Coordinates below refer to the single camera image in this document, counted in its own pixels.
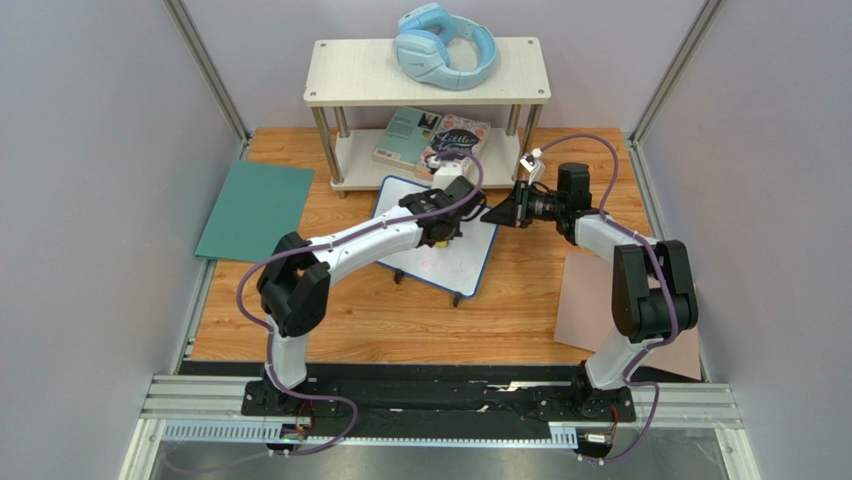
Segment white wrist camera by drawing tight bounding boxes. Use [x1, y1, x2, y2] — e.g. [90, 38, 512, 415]
[519, 148, 546, 183]
[426, 155, 474, 190]

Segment pink mat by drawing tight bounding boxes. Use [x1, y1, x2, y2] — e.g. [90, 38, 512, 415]
[554, 252, 701, 380]

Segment light blue headphones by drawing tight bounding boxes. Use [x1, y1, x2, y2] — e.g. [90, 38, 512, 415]
[392, 3, 498, 91]

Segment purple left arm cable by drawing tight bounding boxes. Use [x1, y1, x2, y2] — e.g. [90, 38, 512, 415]
[162, 148, 486, 475]

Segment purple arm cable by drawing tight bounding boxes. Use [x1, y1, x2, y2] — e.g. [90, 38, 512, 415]
[535, 133, 680, 465]
[162, 148, 486, 475]

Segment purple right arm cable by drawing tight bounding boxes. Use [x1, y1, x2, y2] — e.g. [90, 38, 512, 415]
[535, 133, 680, 465]

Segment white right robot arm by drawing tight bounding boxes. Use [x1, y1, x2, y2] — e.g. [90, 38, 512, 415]
[480, 163, 698, 419]

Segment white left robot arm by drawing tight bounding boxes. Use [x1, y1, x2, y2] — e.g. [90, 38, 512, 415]
[237, 176, 485, 416]

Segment teal mat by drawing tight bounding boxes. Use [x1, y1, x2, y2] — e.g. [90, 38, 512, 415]
[195, 160, 314, 263]

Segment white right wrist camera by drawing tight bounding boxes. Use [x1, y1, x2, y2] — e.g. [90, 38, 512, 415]
[519, 148, 546, 183]

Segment blue framed whiteboard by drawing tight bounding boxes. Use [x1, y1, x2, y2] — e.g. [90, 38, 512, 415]
[373, 176, 497, 306]

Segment teal book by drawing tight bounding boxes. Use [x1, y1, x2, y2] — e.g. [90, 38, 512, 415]
[371, 107, 443, 172]

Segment Little Women book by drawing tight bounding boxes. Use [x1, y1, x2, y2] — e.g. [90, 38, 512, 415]
[415, 114, 491, 181]

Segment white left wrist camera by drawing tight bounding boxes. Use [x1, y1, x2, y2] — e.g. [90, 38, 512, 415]
[426, 155, 474, 190]

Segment white two-tier shelf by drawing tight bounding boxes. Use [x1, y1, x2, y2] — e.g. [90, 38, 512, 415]
[303, 37, 551, 197]

